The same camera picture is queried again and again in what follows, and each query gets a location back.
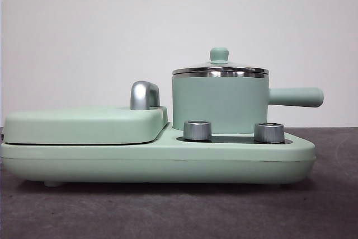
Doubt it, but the black control panel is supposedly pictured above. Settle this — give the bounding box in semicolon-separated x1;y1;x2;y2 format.
175;135;293;144

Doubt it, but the mint green pot with handle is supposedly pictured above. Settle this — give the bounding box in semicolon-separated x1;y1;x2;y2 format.
171;71;324;135

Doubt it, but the silver control dial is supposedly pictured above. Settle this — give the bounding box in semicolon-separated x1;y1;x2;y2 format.
253;122;285;143
183;120;213;141

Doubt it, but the glass lid with green knob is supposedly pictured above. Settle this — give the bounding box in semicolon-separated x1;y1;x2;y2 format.
172;47;270;75

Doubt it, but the mint green griddle cover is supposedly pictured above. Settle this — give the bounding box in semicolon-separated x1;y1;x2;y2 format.
2;105;168;145

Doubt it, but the silver cover handle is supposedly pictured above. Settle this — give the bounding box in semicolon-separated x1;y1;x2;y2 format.
130;81;161;110

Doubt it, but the mint green breakfast machine base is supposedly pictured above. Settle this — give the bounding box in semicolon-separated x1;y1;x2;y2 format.
0;123;317;188

